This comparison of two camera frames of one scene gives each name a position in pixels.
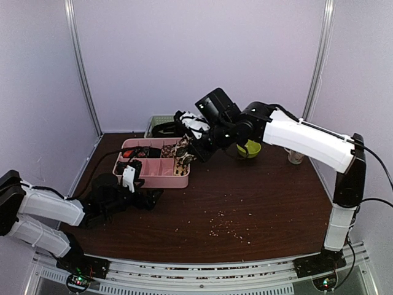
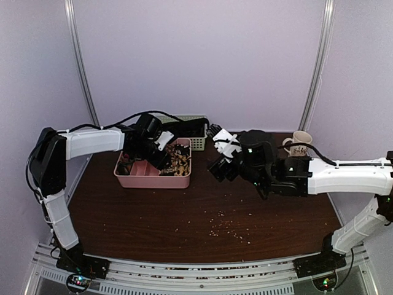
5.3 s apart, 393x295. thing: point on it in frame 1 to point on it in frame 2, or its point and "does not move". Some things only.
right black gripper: [202, 155] to [220, 167]
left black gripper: [148, 203] to [161, 161]
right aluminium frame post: [320, 58] does not move
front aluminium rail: [279, 277] does not move
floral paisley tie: [182, 150] to [168, 171]
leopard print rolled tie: [180, 168] does not move
